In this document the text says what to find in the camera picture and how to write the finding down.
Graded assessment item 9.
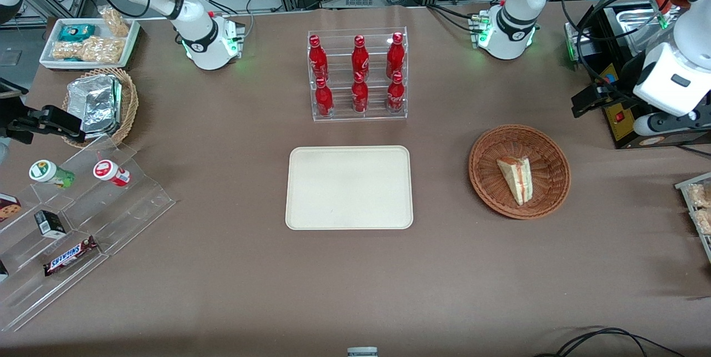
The brown cookie box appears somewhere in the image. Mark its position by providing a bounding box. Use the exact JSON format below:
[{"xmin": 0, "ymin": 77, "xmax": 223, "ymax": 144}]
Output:
[{"xmin": 0, "ymin": 193, "xmax": 22, "ymax": 223}]

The small clear peanut bag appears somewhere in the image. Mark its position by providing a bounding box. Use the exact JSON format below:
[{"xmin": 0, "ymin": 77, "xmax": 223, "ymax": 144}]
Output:
[{"xmin": 98, "ymin": 6, "xmax": 131, "ymax": 38}]

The small tan wicker basket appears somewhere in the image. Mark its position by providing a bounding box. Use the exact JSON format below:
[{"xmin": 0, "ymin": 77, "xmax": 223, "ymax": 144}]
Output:
[{"xmin": 61, "ymin": 67, "xmax": 139, "ymax": 148}]

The large clear peanut bag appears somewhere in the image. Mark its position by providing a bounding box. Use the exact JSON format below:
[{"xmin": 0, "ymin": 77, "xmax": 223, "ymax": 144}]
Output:
[{"xmin": 51, "ymin": 36, "xmax": 124, "ymax": 64}]

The red drink cup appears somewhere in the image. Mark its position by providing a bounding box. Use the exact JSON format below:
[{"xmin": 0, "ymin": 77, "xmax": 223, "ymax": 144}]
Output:
[{"xmin": 93, "ymin": 159, "xmax": 132, "ymax": 188}]

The large brown wicker basket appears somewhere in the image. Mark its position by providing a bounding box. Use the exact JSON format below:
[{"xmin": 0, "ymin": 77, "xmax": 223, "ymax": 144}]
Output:
[{"xmin": 469, "ymin": 124, "xmax": 572, "ymax": 220}]

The silver foil packet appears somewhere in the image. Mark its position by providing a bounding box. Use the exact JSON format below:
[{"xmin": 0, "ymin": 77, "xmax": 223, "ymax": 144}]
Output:
[{"xmin": 66, "ymin": 74, "xmax": 123, "ymax": 137}]

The black floor cable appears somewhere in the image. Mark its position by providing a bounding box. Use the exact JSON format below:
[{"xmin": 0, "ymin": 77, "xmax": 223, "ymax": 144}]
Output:
[{"xmin": 532, "ymin": 327, "xmax": 685, "ymax": 357}]

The triangular sandwich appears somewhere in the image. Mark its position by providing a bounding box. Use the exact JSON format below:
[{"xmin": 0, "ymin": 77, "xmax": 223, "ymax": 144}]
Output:
[{"xmin": 496, "ymin": 156, "xmax": 534, "ymax": 206}]

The cream plastic tray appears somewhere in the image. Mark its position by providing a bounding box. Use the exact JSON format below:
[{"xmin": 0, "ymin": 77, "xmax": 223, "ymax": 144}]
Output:
[{"xmin": 285, "ymin": 145, "xmax": 414, "ymax": 230}]

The green drink cup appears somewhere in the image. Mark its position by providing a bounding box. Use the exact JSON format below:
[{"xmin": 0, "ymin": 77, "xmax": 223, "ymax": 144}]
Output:
[{"xmin": 29, "ymin": 159, "xmax": 76, "ymax": 189}]

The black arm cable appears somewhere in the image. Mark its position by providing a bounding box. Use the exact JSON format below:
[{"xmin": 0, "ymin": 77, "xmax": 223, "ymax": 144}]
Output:
[{"xmin": 560, "ymin": 0, "xmax": 640, "ymax": 98}]

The small black box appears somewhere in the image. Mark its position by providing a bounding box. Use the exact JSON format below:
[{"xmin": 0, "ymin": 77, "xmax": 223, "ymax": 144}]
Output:
[{"xmin": 34, "ymin": 210, "xmax": 67, "ymax": 239}]

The tray with rice snacks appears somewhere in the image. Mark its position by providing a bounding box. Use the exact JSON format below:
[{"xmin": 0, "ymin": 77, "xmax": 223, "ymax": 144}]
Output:
[{"xmin": 674, "ymin": 172, "xmax": 711, "ymax": 264}]

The clear acrylic bottle rack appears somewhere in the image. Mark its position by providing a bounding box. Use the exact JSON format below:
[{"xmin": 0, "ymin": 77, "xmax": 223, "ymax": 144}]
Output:
[{"xmin": 307, "ymin": 27, "xmax": 409, "ymax": 122}]

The red cola bottle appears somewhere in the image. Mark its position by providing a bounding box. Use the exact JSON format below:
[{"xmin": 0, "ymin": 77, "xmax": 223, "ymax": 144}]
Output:
[
  {"xmin": 386, "ymin": 32, "xmax": 405, "ymax": 77},
  {"xmin": 315, "ymin": 77, "xmax": 334, "ymax": 118},
  {"xmin": 351, "ymin": 34, "xmax": 370, "ymax": 77},
  {"xmin": 387, "ymin": 71, "xmax": 405, "ymax": 114},
  {"xmin": 308, "ymin": 34, "xmax": 329, "ymax": 81},
  {"xmin": 351, "ymin": 72, "xmax": 369, "ymax": 114}
]

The white snack tray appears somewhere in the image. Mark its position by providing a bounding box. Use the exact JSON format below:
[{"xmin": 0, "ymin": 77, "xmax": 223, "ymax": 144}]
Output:
[{"xmin": 39, "ymin": 17, "xmax": 141, "ymax": 71}]

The teal snack packet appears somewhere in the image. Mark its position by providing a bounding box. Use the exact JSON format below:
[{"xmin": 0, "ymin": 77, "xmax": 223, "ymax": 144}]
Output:
[{"xmin": 58, "ymin": 24, "xmax": 96, "ymax": 42}]

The snickers chocolate bar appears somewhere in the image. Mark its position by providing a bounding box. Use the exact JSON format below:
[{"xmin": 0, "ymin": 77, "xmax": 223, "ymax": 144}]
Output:
[{"xmin": 43, "ymin": 236, "xmax": 99, "ymax": 277}]

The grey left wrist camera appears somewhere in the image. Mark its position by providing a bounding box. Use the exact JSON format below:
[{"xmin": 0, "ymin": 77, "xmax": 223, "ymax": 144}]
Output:
[{"xmin": 633, "ymin": 112, "xmax": 702, "ymax": 137}]

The black and yellow appliance box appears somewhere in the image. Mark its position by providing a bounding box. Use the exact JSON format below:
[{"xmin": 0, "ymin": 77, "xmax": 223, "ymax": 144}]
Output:
[{"xmin": 565, "ymin": 1, "xmax": 711, "ymax": 150}]

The clear acrylic tiered stand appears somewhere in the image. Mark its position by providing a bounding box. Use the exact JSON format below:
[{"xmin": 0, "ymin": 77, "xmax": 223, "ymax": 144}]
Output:
[{"xmin": 0, "ymin": 135, "xmax": 177, "ymax": 333}]

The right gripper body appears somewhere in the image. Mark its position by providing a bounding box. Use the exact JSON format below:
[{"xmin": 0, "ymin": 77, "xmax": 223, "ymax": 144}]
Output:
[{"xmin": 0, "ymin": 78, "xmax": 29, "ymax": 139}]

